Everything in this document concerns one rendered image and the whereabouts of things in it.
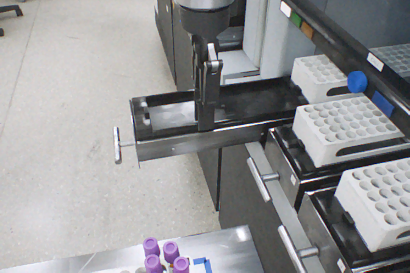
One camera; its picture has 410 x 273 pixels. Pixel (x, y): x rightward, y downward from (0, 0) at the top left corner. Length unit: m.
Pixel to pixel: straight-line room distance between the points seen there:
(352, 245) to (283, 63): 0.43
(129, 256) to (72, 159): 1.34
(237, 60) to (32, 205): 1.10
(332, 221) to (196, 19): 0.35
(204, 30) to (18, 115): 1.77
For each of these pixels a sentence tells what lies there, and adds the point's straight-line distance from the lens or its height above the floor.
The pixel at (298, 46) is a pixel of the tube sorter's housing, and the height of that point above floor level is 0.88.
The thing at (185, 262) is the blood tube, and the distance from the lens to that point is 0.35.
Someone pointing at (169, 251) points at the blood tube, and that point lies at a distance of 0.35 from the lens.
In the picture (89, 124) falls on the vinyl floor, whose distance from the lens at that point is 1.98.
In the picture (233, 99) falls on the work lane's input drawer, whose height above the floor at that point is 0.80.
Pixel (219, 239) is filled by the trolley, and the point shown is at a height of 0.82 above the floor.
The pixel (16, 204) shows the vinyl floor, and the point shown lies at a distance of 1.72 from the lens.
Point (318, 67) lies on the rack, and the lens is 0.76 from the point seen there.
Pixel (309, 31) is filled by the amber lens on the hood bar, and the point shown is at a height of 0.98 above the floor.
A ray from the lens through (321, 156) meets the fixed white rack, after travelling 0.59.
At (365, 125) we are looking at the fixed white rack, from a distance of 0.65.
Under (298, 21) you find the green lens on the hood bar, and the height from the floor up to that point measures 0.98.
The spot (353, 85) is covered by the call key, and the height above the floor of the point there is 0.98.
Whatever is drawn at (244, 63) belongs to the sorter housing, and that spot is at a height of 0.73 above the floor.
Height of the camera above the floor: 1.25
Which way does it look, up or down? 41 degrees down
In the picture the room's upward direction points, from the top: straight up
